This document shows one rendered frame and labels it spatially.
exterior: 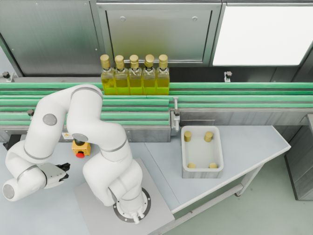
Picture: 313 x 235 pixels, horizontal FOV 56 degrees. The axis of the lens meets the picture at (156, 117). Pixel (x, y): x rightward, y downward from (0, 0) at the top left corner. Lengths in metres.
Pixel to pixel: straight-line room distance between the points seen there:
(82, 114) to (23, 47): 0.78
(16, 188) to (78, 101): 0.42
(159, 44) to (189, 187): 0.64
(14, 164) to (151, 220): 0.55
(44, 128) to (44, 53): 0.71
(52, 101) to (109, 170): 0.25
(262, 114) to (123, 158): 0.80
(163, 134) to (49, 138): 0.66
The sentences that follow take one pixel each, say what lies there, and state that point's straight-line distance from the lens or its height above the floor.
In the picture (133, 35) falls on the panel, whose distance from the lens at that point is 1.26.
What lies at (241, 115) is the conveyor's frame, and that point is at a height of 0.85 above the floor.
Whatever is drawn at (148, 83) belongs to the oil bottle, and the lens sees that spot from 1.24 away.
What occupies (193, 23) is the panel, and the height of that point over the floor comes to 1.22.
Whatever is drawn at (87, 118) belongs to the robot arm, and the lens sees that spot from 0.74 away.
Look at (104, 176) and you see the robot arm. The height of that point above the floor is 1.20.
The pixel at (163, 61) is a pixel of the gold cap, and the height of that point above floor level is 1.16.
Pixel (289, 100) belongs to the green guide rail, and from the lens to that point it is 1.44.
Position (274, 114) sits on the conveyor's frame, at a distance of 1.48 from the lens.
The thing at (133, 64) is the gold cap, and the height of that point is 1.14.
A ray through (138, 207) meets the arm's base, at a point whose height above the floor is 0.85.
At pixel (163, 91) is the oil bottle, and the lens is 1.29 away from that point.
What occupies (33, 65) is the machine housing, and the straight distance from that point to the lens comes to 1.55.
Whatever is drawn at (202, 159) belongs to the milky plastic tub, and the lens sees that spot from 1.36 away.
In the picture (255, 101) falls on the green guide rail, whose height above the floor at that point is 0.93.
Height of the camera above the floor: 1.99
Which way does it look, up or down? 57 degrees down
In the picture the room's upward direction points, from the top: straight up
